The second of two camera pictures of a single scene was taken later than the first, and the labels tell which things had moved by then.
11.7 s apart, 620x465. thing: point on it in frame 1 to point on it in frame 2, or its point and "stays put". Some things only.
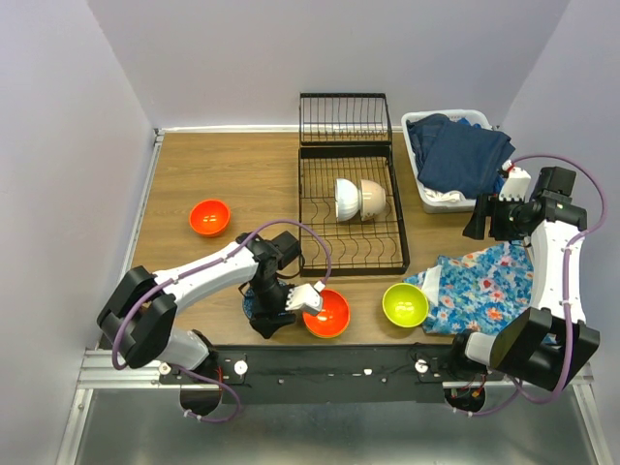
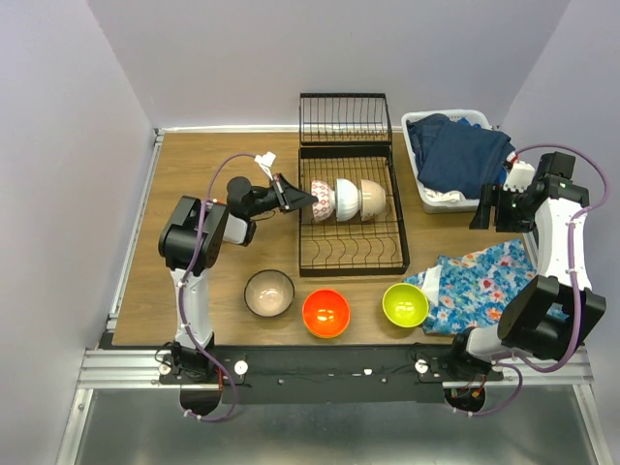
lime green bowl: [405, 305] stays put
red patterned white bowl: [249, 299] to [325, 206]
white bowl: [373, 199] stays put
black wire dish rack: [348, 136] stays put
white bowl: [348, 200] stays put
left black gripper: [266, 321] to [292, 193]
